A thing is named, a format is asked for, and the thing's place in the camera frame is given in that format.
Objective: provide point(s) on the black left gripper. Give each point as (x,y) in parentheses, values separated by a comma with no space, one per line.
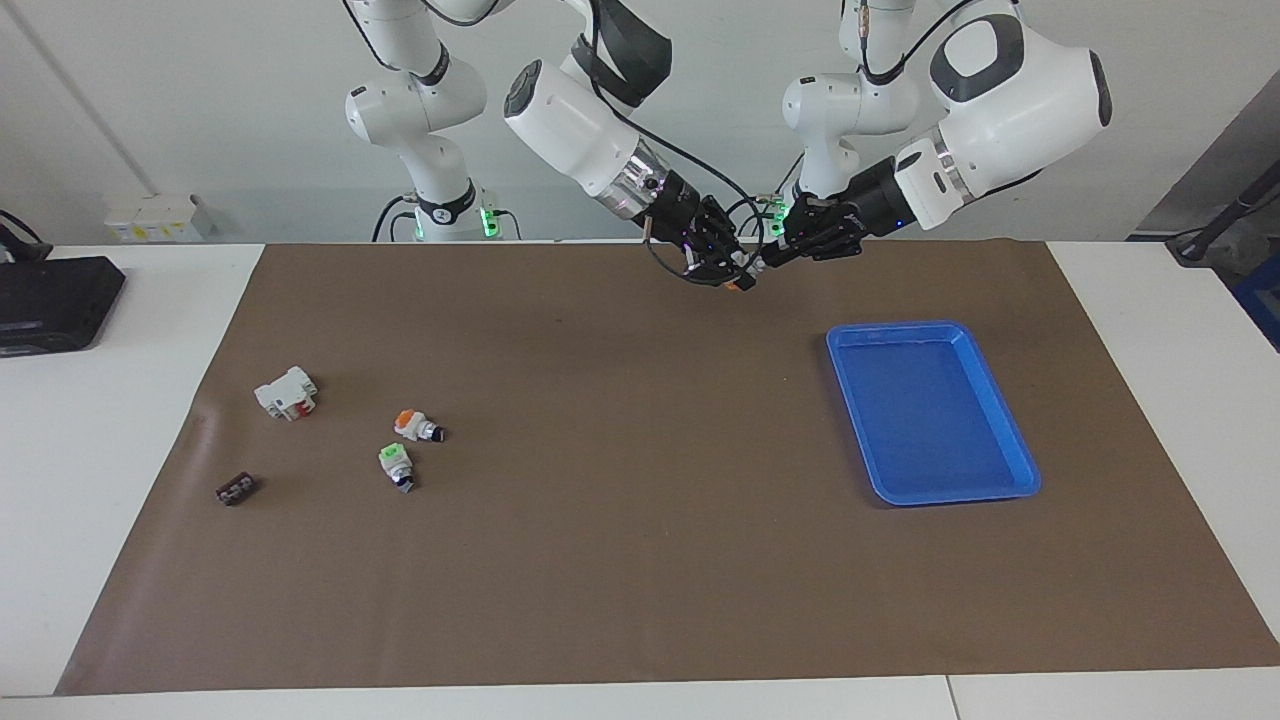
(850,220)

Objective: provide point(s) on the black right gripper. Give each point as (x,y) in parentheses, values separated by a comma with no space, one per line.
(695,230)

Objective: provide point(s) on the white knob switch orange tab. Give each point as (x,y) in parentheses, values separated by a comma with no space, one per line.
(748,278)

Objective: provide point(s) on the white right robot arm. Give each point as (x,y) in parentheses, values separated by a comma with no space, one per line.
(570,120)

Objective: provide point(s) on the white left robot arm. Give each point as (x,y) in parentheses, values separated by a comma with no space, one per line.
(1020,100)

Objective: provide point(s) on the blue plastic tray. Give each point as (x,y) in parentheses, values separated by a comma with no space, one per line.
(930,420)

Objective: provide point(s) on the brown table mat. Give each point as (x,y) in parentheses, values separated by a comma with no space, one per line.
(640,560)

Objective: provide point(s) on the black tripod stand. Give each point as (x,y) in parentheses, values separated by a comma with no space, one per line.
(1225,215)

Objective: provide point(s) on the white circuit breaker red lever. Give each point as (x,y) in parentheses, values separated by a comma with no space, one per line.
(286,392)

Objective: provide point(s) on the blue crate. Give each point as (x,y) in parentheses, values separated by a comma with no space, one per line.
(1262,300)

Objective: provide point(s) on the small dark terminal block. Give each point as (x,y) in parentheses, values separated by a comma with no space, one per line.
(236,489)

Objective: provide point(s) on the flat black box device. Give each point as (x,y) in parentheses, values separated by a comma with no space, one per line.
(55,300)

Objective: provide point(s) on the knob switch with orange block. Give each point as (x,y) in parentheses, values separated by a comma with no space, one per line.
(415,425)

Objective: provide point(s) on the knob switch with green block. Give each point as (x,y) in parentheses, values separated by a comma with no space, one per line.
(397,465)

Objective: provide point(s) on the white wall socket box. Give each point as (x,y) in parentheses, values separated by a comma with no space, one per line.
(155,218)

